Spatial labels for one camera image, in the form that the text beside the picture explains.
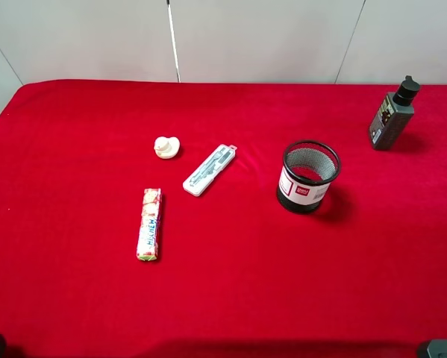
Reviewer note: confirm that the Hi-Chew candy pack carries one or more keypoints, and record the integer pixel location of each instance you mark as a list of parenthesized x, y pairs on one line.
[(147, 245)]

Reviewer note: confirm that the red tablecloth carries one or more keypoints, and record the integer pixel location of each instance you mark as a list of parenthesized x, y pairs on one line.
[(236, 275)]

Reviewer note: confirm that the dark grey pump bottle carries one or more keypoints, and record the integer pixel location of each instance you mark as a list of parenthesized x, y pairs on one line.
[(393, 115)]

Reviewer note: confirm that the black mesh pen cup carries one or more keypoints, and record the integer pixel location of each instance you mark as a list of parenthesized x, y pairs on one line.
[(309, 168)]

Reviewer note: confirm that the clear plastic compass case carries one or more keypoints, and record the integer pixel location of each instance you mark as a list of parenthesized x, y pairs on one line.
[(204, 175)]

